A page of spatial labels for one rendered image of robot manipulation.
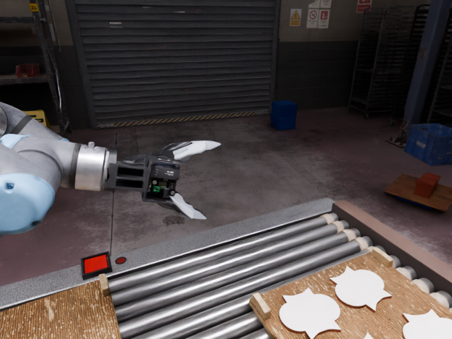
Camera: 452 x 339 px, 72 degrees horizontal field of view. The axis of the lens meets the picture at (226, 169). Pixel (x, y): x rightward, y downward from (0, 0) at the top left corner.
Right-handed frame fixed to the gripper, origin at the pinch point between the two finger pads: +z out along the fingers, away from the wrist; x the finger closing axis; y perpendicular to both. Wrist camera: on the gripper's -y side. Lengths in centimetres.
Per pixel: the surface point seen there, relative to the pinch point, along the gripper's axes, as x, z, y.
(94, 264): -33.6, -19.7, -29.1
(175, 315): -34.9, -0.2, -7.4
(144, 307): -35.5, -7.0, -11.9
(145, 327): -37.1, -7.0, -6.7
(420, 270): -17, 63, 1
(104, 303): -35.5, -16.3, -13.5
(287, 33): 183, 232, -444
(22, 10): 107, -153, -453
